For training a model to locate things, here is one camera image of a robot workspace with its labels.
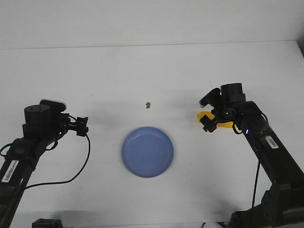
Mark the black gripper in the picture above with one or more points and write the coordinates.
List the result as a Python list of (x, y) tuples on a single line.
[(227, 96), (45, 123)]

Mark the yellow toy corn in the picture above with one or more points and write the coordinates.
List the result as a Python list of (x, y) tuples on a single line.
[(211, 116)]

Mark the blue round plate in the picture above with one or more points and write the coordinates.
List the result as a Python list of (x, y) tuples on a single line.
[(147, 152)]

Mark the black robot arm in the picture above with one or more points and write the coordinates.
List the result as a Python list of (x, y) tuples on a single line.
[(20, 161), (283, 203)]

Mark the black box at bottom edge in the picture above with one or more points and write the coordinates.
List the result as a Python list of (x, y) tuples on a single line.
[(47, 223)]

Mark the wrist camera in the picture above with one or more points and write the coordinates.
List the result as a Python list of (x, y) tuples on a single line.
[(212, 98), (58, 105)]

